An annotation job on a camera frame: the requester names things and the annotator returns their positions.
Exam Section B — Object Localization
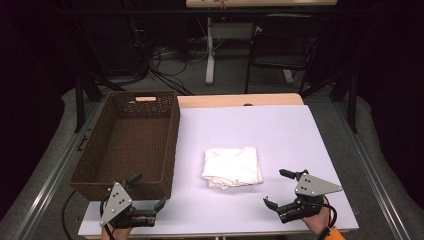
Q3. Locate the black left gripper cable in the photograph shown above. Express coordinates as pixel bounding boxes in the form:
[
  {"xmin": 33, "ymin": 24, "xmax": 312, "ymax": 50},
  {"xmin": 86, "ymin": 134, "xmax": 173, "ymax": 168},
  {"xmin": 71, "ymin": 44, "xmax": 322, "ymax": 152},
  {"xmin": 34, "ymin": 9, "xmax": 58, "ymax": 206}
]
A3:
[{"xmin": 61, "ymin": 189, "xmax": 116, "ymax": 240}]

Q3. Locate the white table board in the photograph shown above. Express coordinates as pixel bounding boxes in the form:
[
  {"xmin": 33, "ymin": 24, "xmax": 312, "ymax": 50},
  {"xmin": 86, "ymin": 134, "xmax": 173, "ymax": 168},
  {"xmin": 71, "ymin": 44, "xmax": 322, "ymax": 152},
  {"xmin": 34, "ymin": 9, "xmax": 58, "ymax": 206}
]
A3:
[{"xmin": 77, "ymin": 104, "xmax": 360, "ymax": 238}]

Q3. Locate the black metal stand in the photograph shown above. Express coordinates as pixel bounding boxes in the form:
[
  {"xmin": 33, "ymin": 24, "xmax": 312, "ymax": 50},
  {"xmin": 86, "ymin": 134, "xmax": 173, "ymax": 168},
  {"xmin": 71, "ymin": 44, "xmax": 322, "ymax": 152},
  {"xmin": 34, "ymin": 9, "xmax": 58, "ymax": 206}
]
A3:
[
  {"xmin": 299, "ymin": 65, "xmax": 360, "ymax": 135},
  {"xmin": 73, "ymin": 70, "xmax": 126, "ymax": 134}
]

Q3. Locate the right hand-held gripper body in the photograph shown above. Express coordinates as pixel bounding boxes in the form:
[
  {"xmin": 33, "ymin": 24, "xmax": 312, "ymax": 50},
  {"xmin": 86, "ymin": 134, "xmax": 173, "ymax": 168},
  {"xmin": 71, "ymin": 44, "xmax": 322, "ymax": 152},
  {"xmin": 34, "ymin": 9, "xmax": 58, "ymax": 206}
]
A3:
[{"xmin": 277, "ymin": 169, "xmax": 344, "ymax": 225}]

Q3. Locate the brown wicker basket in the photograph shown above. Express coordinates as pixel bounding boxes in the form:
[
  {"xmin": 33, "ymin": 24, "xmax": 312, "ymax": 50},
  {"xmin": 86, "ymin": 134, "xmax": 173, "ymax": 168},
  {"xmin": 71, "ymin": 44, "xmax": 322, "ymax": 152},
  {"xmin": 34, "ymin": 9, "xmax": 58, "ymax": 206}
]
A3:
[{"xmin": 69, "ymin": 90, "xmax": 182, "ymax": 202}]

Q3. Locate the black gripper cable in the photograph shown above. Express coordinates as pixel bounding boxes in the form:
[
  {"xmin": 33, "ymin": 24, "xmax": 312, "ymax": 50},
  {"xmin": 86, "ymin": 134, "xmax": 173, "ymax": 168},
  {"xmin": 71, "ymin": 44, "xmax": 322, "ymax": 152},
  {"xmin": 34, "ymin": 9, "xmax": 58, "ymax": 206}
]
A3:
[
  {"xmin": 304, "ymin": 199, "xmax": 338, "ymax": 240},
  {"xmin": 61, "ymin": 189, "xmax": 116, "ymax": 240}
]

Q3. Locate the white cloth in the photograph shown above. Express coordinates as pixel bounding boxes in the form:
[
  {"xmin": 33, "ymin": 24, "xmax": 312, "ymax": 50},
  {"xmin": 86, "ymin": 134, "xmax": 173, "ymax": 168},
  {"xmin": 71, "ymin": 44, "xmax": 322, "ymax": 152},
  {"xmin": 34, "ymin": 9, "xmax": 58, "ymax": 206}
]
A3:
[{"xmin": 201, "ymin": 146, "xmax": 264, "ymax": 191}]

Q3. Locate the bundle of floor cables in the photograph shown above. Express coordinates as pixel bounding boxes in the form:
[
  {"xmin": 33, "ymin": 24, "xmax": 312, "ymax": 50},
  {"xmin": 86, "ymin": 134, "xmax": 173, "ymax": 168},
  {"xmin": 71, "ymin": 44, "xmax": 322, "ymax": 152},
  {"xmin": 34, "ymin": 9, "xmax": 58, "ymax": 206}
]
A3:
[{"xmin": 129, "ymin": 16, "xmax": 208, "ymax": 97}]

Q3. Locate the white metal desk frame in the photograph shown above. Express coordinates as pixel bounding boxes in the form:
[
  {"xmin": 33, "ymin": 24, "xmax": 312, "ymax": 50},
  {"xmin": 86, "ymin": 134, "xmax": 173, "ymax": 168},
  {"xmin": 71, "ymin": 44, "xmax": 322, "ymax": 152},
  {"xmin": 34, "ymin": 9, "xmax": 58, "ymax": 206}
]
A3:
[{"xmin": 204, "ymin": 16, "xmax": 296, "ymax": 86}]

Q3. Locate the person's right hand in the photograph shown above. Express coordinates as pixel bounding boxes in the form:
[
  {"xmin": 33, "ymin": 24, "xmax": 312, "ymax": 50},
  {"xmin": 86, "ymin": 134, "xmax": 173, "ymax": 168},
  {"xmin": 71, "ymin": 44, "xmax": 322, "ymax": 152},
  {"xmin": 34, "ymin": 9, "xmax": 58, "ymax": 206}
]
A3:
[{"xmin": 300, "ymin": 199, "xmax": 333, "ymax": 237}]

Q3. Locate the person's left hand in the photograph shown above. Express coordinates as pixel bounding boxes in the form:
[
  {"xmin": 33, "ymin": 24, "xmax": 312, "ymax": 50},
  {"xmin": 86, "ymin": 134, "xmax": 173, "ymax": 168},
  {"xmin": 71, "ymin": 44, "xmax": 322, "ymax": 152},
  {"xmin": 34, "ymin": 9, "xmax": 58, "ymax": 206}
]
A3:
[{"xmin": 100, "ymin": 224, "xmax": 133, "ymax": 240}]

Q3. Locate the black folding chair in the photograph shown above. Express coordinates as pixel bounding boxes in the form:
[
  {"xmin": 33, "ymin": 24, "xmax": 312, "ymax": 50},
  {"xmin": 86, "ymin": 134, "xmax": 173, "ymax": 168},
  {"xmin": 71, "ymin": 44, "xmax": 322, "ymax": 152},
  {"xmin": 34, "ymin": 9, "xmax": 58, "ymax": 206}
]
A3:
[{"xmin": 244, "ymin": 13, "xmax": 330, "ymax": 96}]

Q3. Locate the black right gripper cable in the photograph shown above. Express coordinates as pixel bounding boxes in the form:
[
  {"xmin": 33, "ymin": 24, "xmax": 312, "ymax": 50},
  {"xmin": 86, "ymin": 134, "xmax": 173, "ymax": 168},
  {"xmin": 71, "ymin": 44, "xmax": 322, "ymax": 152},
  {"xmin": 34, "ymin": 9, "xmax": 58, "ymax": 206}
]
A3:
[{"xmin": 304, "ymin": 199, "xmax": 338, "ymax": 240}]

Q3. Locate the grey metal floor rail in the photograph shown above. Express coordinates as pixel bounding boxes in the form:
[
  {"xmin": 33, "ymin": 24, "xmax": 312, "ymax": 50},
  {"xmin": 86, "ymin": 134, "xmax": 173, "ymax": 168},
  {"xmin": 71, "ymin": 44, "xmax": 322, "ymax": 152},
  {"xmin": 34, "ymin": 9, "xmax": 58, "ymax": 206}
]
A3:
[
  {"xmin": 12, "ymin": 99, "xmax": 105, "ymax": 240},
  {"xmin": 332, "ymin": 99, "xmax": 415, "ymax": 240}
]

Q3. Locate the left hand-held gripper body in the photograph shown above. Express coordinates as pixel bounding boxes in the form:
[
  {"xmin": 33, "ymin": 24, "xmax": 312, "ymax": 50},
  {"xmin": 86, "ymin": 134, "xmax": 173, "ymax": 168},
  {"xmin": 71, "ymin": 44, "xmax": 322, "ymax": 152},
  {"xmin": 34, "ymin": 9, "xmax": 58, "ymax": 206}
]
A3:
[{"xmin": 99, "ymin": 181, "xmax": 158, "ymax": 230}]

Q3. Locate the light wooden table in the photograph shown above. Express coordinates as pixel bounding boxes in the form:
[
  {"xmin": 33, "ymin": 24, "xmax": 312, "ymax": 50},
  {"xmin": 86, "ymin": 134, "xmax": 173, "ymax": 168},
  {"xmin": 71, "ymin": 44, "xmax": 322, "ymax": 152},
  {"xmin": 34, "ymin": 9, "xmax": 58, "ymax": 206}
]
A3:
[{"xmin": 83, "ymin": 92, "xmax": 351, "ymax": 240}]

